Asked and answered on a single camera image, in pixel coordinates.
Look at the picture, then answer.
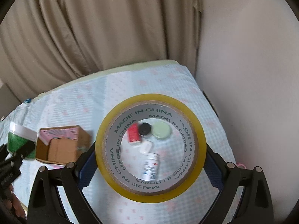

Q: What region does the white lid green jar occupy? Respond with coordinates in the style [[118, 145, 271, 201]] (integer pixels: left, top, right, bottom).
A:
[[7, 121, 38, 154]]

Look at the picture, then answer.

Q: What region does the white vitamin pill bottle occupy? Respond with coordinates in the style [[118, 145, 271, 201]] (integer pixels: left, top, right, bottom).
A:
[[141, 153, 160, 181]]

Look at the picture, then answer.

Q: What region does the red small carton box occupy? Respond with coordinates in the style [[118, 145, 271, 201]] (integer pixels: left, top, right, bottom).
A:
[[128, 123, 140, 145]]

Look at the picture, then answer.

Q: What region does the yellow packing tape roll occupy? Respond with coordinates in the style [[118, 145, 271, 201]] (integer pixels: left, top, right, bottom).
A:
[[95, 94, 207, 203]]

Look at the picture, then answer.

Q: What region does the white earbuds case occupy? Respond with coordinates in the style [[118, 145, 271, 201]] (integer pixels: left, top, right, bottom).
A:
[[139, 140, 153, 155]]

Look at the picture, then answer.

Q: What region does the pale green lid jar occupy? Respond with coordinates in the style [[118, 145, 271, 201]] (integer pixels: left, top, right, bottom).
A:
[[152, 121, 172, 140]]

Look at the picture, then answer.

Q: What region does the black cap small jar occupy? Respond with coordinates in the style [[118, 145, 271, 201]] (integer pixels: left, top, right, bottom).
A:
[[138, 122, 151, 137]]

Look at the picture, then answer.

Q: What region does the person's left hand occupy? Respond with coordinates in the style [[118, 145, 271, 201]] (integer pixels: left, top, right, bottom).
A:
[[4, 185, 26, 220]]

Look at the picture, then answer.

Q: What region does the pink patterned cardboard box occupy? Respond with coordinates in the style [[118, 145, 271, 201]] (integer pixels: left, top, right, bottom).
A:
[[35, 125, 91, 165]]

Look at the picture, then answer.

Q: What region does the grey bed headboard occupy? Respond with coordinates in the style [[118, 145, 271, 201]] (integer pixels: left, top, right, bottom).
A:
[[0, 84, 21, 117]]

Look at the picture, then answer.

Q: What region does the blue pink checkered bedsheet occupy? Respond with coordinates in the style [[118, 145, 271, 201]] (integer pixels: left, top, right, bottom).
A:
[[1, 63, 235, 223]]

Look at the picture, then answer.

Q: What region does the beige curtain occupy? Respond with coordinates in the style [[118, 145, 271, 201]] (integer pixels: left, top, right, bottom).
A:
[[1, 0, 201, 100]]

